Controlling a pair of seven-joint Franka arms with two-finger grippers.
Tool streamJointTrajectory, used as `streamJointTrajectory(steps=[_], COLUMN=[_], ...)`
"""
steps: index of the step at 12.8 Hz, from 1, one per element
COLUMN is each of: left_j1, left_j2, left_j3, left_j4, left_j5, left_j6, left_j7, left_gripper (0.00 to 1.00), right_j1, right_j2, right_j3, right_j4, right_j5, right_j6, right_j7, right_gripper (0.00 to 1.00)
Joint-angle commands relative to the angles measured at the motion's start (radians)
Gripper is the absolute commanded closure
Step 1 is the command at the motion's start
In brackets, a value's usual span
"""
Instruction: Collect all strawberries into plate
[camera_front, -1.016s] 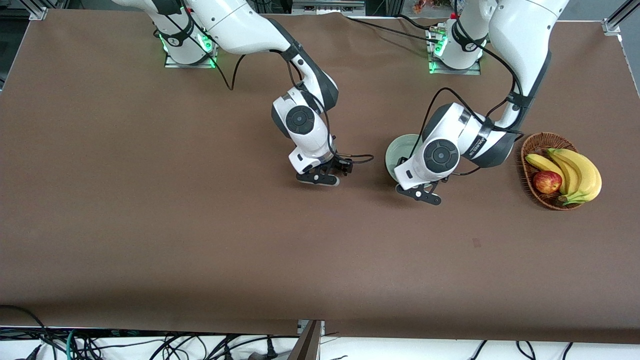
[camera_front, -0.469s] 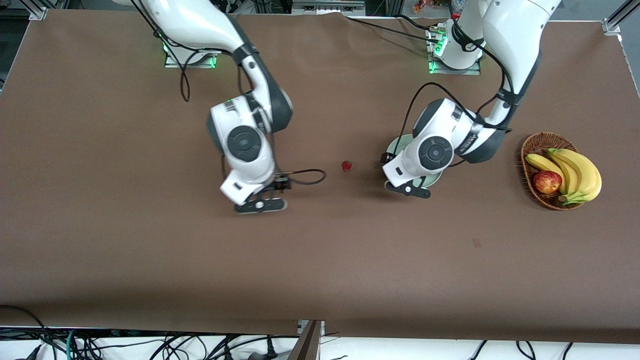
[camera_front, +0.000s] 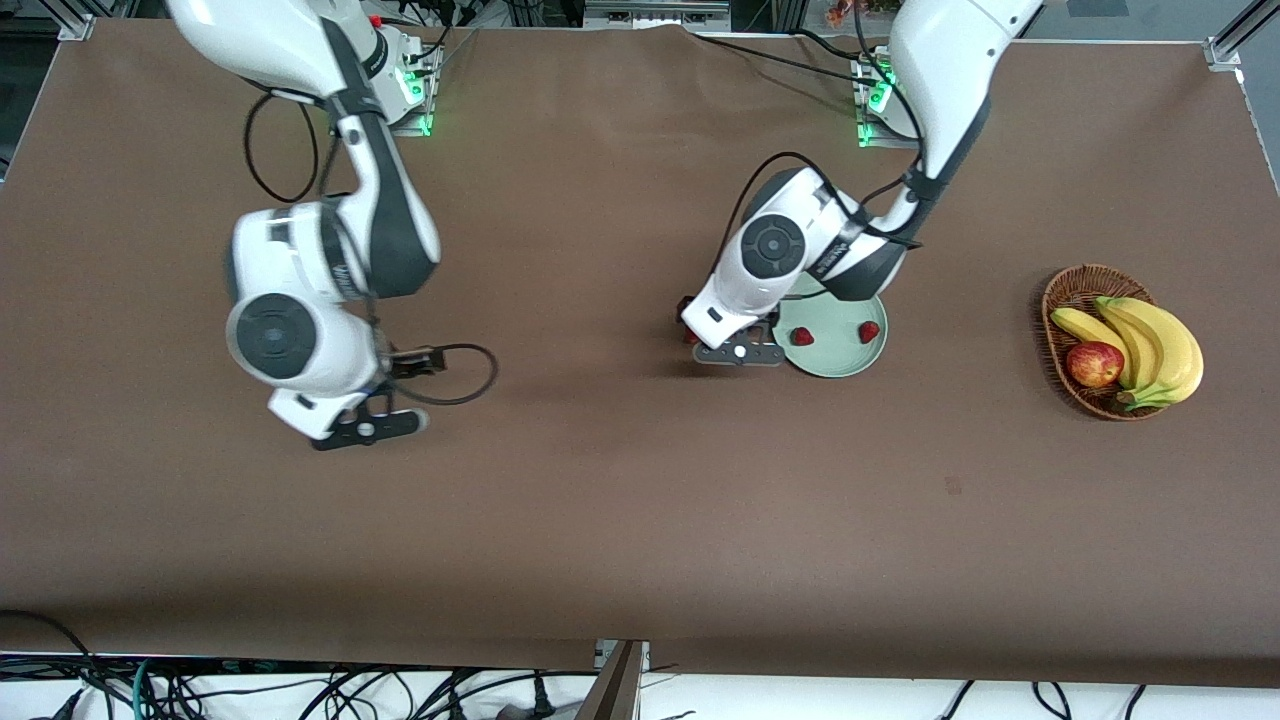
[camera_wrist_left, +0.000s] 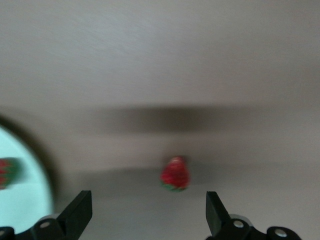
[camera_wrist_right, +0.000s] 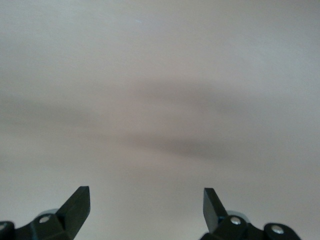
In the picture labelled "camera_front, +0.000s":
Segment pale green round plate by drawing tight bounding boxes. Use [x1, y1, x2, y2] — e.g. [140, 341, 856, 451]
[770, 270, 889, 379]

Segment brown table cover sheet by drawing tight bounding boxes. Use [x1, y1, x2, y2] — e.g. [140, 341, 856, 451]
[0, 18, 1280, 691]

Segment grey metal box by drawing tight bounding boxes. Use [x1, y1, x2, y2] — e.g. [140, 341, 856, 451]
[583, 0, 733, 31]

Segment orange background objects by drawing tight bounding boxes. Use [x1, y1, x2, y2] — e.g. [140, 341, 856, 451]
[826, 0, 893, 28]

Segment brown wicker basket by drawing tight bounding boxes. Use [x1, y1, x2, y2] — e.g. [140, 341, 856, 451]
[1041, 264, 1176, 422]

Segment small yellow banana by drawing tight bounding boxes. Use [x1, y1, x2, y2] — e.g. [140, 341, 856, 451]
[1050, 306, 1136, 391]

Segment red apple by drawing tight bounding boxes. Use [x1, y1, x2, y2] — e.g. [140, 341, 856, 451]
[1065, 341, 1126, 389]

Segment large yellow banana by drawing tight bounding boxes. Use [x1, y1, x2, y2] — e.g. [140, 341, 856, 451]
[1105, 297, 1205, 411]

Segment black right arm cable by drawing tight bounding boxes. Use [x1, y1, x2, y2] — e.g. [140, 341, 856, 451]
[243, 85, 499, 407]

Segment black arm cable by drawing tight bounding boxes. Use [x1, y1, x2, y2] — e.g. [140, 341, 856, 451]
[712, 0, 926, 276]
[243, 85, 499, 407]

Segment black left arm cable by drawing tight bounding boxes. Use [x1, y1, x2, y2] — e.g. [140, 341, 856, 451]
[712, 0, 926, 276]

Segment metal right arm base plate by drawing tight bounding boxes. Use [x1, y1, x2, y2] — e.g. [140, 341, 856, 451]
[385, 95, 433, 138]

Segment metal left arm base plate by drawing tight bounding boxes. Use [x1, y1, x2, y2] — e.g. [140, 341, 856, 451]
[853, 55, 926, 149]

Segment black base cable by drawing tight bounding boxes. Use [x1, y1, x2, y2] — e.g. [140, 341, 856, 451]
[793, 28, 876, 65]
[690, 33, 866, 83]

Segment thick black floor cable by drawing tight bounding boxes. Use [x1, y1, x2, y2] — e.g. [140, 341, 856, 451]
[0, 608, 116, 720]

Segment metal profile post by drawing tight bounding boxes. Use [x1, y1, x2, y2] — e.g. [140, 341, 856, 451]
[575, 640, 651, 720]

